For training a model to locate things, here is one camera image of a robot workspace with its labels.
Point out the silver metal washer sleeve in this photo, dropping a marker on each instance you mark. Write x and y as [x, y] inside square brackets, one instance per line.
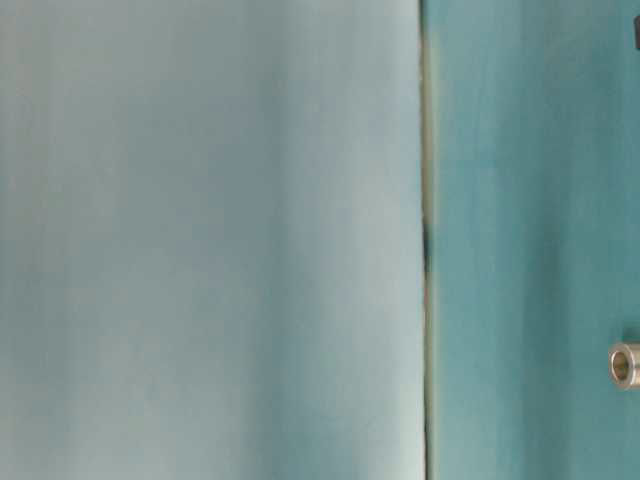
[624, 364]

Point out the dark object at edge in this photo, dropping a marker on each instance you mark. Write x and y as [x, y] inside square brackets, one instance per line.
[637, 32]

